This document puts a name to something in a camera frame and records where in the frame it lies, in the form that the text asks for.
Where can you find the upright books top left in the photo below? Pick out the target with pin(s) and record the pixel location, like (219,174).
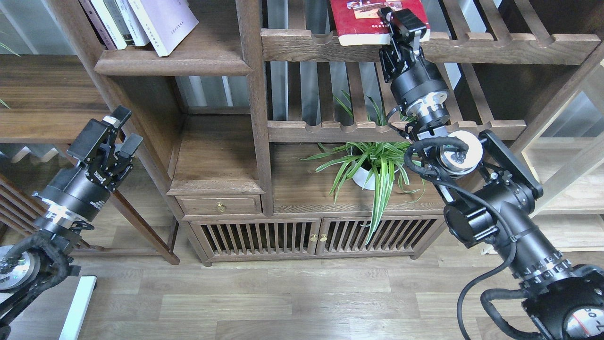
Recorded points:
(109,23)

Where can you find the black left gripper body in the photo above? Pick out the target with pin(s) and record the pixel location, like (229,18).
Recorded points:
(76,195)

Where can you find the light wooden shelf frame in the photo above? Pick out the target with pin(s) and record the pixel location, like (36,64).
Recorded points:
(567,157)

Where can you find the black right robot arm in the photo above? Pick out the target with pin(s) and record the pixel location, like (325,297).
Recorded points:
(489,195)

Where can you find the red cover book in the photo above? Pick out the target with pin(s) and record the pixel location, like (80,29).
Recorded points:
(358,21)

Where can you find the white lavender-edged book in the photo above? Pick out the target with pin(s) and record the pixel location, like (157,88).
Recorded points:
(166,22)

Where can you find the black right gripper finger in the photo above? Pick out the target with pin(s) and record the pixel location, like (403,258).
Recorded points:
(386,15)

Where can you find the silver-tipped left gripper finger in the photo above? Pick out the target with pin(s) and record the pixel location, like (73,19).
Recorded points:
(118,118)

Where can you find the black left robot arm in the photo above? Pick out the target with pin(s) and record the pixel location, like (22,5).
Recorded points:
(35,264)

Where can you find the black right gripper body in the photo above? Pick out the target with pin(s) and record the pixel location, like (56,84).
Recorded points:
(417,84)

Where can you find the white metal base leg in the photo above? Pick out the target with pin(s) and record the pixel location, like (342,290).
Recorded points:
(78,308)

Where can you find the green spider plant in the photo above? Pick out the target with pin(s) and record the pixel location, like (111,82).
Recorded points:
(347,167)

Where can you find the white book blue chinese title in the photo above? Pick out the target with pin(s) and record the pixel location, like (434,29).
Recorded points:
(134,26)

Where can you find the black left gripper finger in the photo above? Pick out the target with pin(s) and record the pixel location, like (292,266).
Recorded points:
(128,148)

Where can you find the white plant pot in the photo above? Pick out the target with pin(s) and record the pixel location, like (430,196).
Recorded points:
(379,162)

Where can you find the dark wooden bookshelf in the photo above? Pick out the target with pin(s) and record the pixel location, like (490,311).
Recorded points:
(231,115)

